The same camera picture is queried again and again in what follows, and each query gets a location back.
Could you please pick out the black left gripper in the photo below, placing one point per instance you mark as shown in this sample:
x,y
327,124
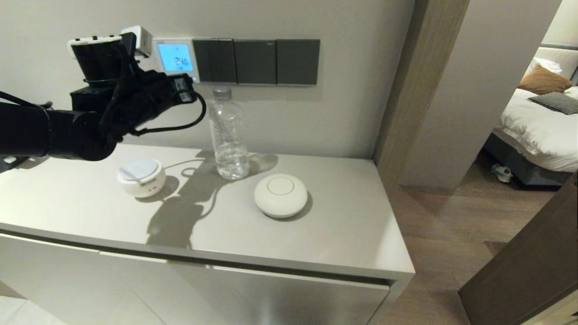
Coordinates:
x,y
144,99

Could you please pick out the wall thermostat blue screen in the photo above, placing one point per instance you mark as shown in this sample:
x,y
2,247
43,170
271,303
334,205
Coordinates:
x,y
176,56

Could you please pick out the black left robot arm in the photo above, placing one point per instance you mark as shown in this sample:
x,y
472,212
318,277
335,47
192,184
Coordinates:
x,y
54,133

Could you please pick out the clear plastic water bottle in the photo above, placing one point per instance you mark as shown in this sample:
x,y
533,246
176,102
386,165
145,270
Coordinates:
x,y
229,135

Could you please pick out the white round speaker grey top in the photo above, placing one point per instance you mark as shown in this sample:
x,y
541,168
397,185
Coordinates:
x,y
142,180

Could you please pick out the white round dome device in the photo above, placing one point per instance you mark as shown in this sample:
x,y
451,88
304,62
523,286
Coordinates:
x,y
281,196

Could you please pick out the grey sideboard cabinet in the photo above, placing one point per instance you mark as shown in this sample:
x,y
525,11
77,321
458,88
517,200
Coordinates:
x,y
271,253

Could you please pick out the teal white sneaker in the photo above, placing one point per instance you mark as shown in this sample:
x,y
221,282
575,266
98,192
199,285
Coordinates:
x,y
502,173

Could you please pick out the dark grey bed base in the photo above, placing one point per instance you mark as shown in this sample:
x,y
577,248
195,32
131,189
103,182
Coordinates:
x,y
519,169

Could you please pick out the bed with white duvet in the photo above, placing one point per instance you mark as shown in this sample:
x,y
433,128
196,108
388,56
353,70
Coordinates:
x,y
537,131

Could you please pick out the brown pillow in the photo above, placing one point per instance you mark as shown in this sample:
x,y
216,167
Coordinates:
x,y
544,81

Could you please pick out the black white checked pillow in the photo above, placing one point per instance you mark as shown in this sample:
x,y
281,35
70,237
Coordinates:
x,y
557,103

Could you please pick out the beige padded headboard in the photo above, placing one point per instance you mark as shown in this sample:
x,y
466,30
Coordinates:
x,y
564,56

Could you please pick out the brown wooden door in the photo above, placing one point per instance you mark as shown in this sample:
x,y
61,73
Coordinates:
x,y
528,271

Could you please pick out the dark grey triple wall switch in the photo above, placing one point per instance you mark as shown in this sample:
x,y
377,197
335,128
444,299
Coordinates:
x,y
214,61

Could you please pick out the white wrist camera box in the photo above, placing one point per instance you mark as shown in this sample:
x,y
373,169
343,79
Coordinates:
x,y
140,41

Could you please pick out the wooden door frame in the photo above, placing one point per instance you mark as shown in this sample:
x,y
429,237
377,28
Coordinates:
x,y
415,90

